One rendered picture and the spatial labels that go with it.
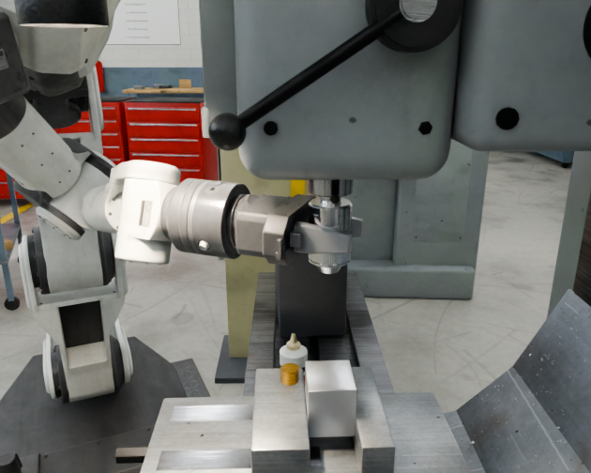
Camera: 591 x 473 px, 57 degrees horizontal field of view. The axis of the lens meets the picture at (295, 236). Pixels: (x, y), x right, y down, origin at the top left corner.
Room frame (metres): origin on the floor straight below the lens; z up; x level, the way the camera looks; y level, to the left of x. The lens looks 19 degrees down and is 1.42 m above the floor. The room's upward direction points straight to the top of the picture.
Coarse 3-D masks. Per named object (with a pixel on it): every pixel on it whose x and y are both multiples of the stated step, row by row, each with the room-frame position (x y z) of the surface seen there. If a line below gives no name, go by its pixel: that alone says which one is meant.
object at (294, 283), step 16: (304, 256) 0.87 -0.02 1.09; (288, 272) 0.86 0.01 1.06; (304, 272) 0.87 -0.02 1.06; (320, 272) 0.87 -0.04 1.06; (288, 288) 0.86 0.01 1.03; (304, 288) 0.87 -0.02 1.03; (320, 288) 0.87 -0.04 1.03; (336, 288) 0.87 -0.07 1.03; (288, 304) 0.86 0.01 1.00; (304, 304) 0.87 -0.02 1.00; (320, 304) 0.87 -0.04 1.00; (336, 304) 0.87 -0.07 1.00; (288, 320) 0.86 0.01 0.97; (304, 320) 0.87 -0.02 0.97; (320, 320) 0.87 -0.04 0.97; (336, 320) 0.87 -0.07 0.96; (288, 336) 0.86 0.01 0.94
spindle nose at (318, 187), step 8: (312, 184) 0.55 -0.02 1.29; (320, 184) 0.54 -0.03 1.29; (328, 184) 0.54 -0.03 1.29; (344, 184) 0.54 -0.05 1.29; (352, 184) 0.55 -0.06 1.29; (312, 192) 0.55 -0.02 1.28; (320, 192) 0.54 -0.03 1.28; (328, 192) 0.54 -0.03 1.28; (344, 192) 0.54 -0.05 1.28; (352, 192) 0.55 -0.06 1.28
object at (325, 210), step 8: (312, 200) 0.56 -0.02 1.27; (344, 200) 0.56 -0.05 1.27; (312, 208) 0.55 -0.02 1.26; (320, 208) 0.54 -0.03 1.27; (328, 208) 0.54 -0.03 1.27; (336, 208) 0.54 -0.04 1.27; (344, 208) 0.54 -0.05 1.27; (352, 208) 0.55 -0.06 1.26; (328, 216) 0.54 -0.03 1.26; (336, 216) 0.54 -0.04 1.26
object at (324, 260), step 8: (312, 216) 0.55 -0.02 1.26; (320, 216) 0.54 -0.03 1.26; (344, 216) 0.54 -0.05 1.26; (320, 224) 0.54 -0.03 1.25; (328, 224) 0.54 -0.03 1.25; (336, 224) 0.54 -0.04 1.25; (344, 224) 0.54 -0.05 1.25; (312, 256) 0.55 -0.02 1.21; (320, 256) 0.54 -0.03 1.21; (328, 256) 0.54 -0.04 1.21; (336, 256) 0.54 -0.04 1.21; (344, 256) 0.54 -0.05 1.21; (312, 264) 0.55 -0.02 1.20; (320, 264) 0.54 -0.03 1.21; (328, 264) 0.54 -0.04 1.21; (336, 264) 0.54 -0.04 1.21; (344, 264) 0.54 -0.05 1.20
